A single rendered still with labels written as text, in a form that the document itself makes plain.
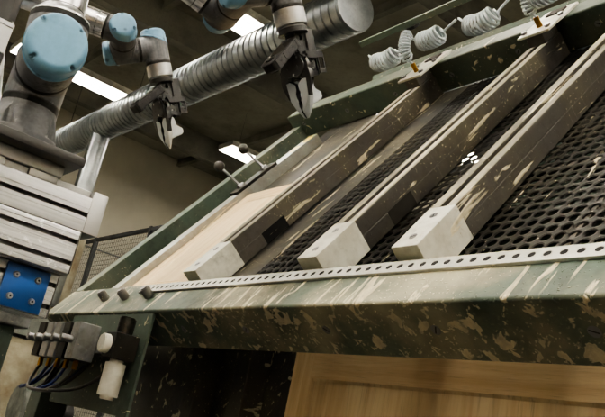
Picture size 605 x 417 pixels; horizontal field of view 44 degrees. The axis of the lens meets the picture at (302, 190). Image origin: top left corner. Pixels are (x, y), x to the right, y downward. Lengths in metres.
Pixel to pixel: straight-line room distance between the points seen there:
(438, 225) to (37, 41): 0.81
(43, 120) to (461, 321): 0.94
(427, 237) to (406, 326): 0.17
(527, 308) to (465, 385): 0.38
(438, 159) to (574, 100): 0.31
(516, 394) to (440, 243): 0.27
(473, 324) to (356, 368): 0.52
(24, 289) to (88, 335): 0.38
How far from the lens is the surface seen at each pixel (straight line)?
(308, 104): 1.75
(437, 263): 1.19
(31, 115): 1.61
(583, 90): 1.72
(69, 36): 1.53
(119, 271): 2.55
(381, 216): 1.57
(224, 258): 1.87
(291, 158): 2.66
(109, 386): 1.81
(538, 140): 1.55
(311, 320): 1.34
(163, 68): 2.34
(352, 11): 5.09
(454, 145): 1.76
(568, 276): 1.00
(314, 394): 1.66
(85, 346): 1.94
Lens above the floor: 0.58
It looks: 19 degrees up
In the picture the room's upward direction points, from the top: 12 degrees clockwise
